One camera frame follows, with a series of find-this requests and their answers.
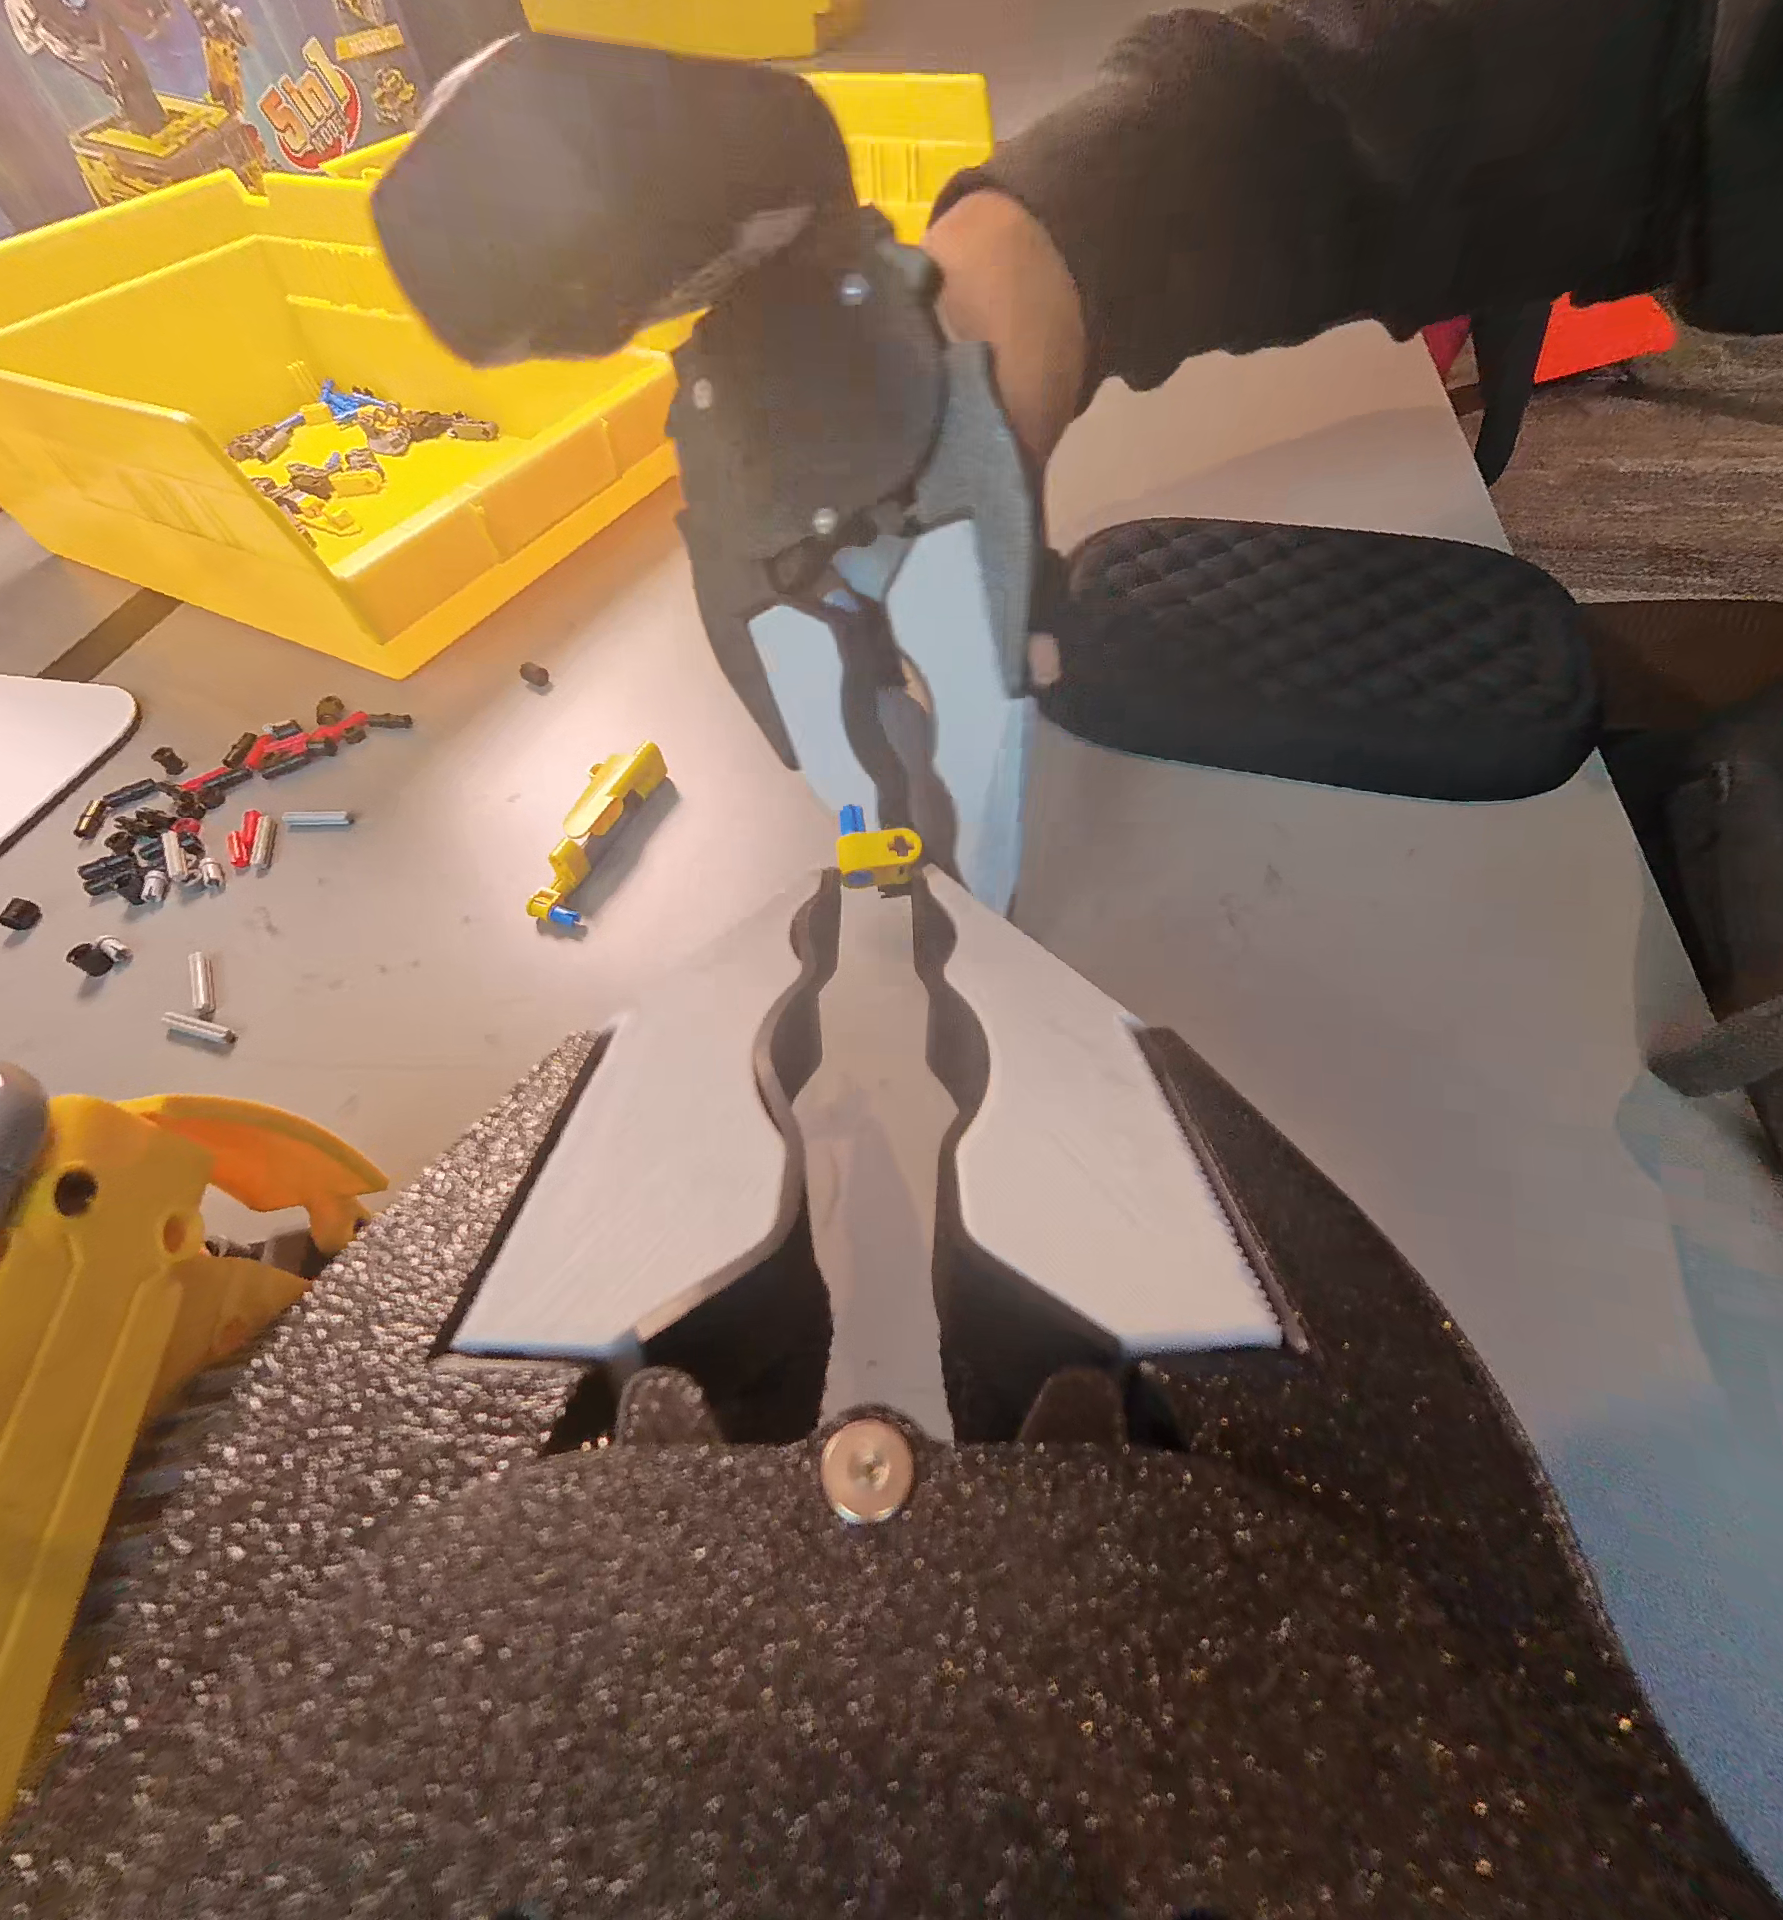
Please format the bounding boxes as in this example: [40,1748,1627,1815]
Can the orange object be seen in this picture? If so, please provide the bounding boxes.
[1425,291,1679,391]

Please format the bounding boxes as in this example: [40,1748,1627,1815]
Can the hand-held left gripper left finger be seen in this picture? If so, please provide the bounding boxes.
[448,876,834,1367]

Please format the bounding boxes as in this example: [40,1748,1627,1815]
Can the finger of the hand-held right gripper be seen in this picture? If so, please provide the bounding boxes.
[896,353,1040,919]
[748,588,902,860]

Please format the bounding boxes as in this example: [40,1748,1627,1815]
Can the mixed plastic connector pieces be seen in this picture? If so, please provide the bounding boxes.
[232,381,504,518]

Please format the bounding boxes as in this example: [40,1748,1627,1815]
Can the robot kit cardboard box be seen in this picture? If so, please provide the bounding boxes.
[0,0,438,260]

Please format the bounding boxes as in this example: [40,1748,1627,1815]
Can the black quilted chair armrest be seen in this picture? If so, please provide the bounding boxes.
[1036,519,1601,804]

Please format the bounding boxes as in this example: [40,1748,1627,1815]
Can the yellow beam assembly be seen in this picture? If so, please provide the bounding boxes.
[548,742,672,896]

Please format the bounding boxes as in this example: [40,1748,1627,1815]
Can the person's right hand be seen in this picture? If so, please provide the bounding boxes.
[920,183,1092,470]

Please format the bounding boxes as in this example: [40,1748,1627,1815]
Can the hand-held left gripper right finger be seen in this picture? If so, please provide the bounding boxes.
[922,870,1290,1357]

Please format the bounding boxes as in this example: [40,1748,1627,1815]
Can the person's right forearm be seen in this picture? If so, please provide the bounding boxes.
[968,0,1733,398]

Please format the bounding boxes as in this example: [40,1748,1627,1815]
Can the yellow tracked toy robot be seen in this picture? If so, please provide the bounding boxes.
[0,1065,392,1892]

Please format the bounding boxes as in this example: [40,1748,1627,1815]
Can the white stand base with leaflet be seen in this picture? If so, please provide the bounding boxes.
[0,671,140,919]

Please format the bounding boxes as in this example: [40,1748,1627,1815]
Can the yellow parts bin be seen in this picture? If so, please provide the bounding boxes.
[524,0,870,62]
[262,65,996,278]
[0,166,684,679]

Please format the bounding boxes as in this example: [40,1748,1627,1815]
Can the pile of small building parts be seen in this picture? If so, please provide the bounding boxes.
[0,700,414,1052]

